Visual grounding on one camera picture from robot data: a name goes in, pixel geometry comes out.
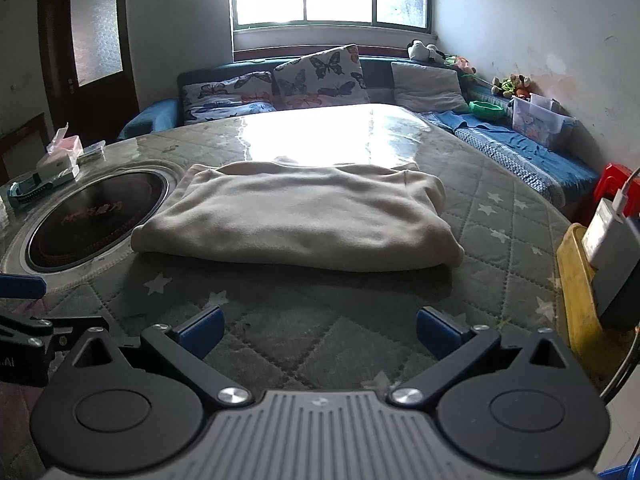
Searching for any white power bank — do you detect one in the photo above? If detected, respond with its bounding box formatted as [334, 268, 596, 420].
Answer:
[582, 197, 629, 267]

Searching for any wooden door with frosted glass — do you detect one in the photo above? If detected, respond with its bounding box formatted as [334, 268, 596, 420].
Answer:
[37, 0, 141, 132]

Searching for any group of small plush toys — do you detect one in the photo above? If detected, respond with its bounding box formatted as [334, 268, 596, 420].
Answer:
[491, 74, 533, 101]

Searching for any red plastic stool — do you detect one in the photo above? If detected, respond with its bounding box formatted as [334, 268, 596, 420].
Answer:
[592, 162, 637, 211]

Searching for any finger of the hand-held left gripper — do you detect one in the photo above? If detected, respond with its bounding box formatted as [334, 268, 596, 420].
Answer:
[0, 311, 111, 355]
[0, 271, 48, 301]

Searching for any teal and black brush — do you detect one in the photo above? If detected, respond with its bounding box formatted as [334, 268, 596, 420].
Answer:
[9, 172, 55, 207]

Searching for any plain grey cushion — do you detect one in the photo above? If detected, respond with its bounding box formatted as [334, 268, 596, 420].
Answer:
[391, 61, 471, 113]

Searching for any blue sofa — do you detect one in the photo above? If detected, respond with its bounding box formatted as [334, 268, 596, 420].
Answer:
[117, 55, 601, 207]

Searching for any large butterfly print cushion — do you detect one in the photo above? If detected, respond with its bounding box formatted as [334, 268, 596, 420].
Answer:
[272, 44, 371, 111]

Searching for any white power adapter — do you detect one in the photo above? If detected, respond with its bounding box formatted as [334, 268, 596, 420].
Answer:
[592, 217, 640, 332]

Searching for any panda plush toy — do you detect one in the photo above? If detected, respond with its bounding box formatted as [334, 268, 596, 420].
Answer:
[407, 40, 447, 66]

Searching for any pink tissue box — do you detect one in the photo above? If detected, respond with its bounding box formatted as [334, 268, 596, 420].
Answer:
[47, 127, 82, 157]

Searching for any flat butterfly print cushion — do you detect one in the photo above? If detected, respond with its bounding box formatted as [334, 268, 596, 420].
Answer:
[181, 71, 278, 126]

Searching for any yellow wooden chair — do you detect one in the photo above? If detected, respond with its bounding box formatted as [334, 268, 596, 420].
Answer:
[556, 222, 622, 387]

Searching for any green plastic bowl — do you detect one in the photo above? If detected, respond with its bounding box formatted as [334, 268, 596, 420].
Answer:
[469, 101, 509, 122]

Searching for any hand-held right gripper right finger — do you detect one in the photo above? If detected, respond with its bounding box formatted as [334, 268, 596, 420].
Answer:
[389, 305, 572, 408]

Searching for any clear plastic storage box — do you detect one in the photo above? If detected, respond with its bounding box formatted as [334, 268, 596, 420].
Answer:
[510, 94, 577, 151]

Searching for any cream knit garment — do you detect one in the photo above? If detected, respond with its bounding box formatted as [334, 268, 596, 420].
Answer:
[131, 156, 466, 272]

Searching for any colourful plush toy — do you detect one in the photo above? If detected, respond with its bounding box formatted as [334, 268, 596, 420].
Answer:
[447, 55, 477, 77]

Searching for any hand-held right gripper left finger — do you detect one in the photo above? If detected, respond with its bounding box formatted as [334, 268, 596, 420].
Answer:
[69, 305, 253, 408]

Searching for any round black induction cooker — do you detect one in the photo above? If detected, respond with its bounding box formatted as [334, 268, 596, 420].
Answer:
[0, 160, 185, 292]

